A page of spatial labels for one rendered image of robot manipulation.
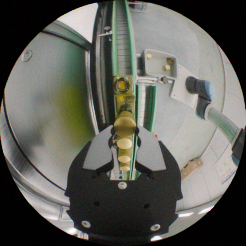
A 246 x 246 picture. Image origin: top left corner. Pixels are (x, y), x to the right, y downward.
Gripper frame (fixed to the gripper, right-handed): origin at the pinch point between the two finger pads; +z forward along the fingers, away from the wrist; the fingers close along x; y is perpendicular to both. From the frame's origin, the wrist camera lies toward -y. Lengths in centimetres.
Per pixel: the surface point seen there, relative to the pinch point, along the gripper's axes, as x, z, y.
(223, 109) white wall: 361, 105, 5
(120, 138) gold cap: -1.2, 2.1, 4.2
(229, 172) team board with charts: 360, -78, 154
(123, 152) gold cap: -0.8, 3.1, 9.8
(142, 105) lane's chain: 8.6, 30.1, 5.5
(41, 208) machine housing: -13.3, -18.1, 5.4
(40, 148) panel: -13.0, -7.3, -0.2
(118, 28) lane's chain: -3, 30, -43
